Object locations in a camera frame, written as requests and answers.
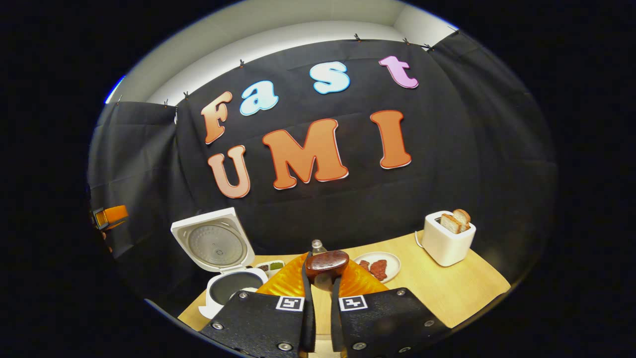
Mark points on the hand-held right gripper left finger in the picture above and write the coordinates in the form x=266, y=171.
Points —
x=309, y=323

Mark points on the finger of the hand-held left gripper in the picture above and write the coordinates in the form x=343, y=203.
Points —
x=114, y=215

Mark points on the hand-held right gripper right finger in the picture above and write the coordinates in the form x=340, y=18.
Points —
x=336, y=323

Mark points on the brown wooden spoon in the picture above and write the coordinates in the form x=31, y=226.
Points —
x=327, y=263

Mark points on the white rice cooker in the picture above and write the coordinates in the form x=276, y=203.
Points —
x=213, y=243

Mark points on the small red meat piece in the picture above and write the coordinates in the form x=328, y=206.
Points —
x=364, y=265

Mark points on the white divided condiment dish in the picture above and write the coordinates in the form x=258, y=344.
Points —
x=271, y=268

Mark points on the large red meat piece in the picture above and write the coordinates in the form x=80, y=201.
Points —
x=379, y=270

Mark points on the clear plastic bottle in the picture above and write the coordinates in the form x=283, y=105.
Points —
x=318, y=245

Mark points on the white round plate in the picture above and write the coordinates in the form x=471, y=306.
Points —
x=392, y=263

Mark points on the white toaster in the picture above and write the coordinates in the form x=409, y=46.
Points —
x=447, y=246

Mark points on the toasted bread slice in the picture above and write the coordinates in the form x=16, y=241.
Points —
x=449, y=223
x=464, y=218

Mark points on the black backdrop cloth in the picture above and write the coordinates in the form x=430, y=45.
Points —
x=447, y=149

